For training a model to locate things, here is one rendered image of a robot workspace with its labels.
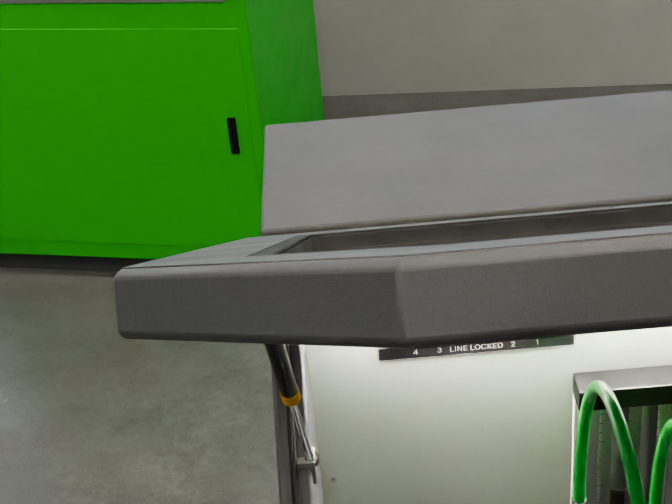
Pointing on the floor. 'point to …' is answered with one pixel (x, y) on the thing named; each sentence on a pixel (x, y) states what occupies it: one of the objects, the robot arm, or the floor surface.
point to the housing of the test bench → (467, 163)
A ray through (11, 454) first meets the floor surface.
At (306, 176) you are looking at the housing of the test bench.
